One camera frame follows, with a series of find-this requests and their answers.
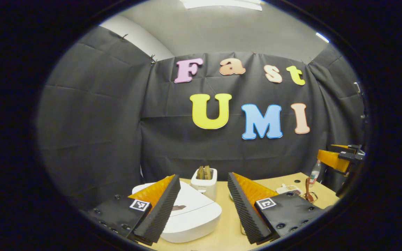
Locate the ceiling light panel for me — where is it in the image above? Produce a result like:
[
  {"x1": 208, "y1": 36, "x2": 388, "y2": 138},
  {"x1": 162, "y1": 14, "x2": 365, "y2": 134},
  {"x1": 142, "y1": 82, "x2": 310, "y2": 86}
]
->
[{"x1": 180, "y1": 0, "x2": 262, "y2": 11}]

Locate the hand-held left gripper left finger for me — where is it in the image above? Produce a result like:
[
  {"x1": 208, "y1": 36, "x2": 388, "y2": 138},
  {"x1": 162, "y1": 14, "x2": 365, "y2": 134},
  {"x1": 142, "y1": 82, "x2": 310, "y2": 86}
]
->
[{"x1": 86, "y1": 174, "x2": 181, "y2": 246}]

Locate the clear plastic bottle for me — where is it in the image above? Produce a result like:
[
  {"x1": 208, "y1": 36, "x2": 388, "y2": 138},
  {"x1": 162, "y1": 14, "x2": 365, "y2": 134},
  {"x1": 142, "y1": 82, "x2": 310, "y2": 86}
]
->
[{"x1": 309, "y1": 160, "x2": 322, "y2": 185}]

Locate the white rice cooker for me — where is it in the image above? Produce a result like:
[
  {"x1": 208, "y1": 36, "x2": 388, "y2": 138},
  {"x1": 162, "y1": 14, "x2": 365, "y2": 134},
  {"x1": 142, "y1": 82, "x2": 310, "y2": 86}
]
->
[{"x1": 132, "y1": 181, "x2": 222, "y2": 243}]

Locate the white divided bean dish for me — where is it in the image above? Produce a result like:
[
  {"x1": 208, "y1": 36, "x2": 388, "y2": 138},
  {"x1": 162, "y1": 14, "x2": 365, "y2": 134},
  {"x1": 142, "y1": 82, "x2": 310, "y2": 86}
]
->
[{"x1": 276, "y1": 184, "x2": 303, "y2": 196}]

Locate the white toaster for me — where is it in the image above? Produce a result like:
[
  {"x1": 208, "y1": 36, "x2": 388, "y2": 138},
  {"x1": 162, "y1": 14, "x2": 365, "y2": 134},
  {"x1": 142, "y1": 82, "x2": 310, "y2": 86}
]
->
[{"x1": 191, "y1": 168, "x2": 218, "y2": 201}]

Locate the brown wooden spoon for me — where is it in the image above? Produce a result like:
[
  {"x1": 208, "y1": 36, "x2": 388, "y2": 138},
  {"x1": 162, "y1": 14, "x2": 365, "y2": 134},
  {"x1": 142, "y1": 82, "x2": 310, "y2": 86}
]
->
[{"x1": 305, "y1": 177, "x2": 315, "y2": 203}]

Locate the black backdrop cloth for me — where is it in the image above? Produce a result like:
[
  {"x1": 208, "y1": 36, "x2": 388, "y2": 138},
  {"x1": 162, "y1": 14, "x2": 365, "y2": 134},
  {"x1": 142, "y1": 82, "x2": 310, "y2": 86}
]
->
[{"x1": 37, "y1": 25, "x2": 367, "y2": 210}]

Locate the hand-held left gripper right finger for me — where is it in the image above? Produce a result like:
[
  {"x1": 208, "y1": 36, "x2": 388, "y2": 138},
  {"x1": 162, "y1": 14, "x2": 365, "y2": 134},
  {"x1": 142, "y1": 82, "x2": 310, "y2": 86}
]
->
[{"x1": 227, "y1": 172, "x2": 327, "y2": 244}]

